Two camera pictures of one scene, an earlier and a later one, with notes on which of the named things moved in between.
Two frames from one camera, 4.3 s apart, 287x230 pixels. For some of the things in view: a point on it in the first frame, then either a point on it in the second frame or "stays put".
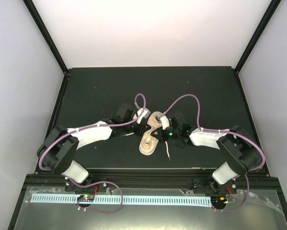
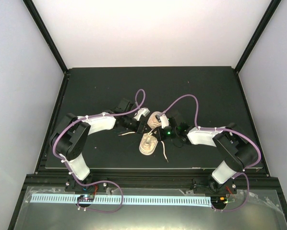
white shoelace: [167, 149] -> [150, 134]
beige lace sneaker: [148, 143] stays put
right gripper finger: [154, 135] stays put
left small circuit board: [86, 198] stays put
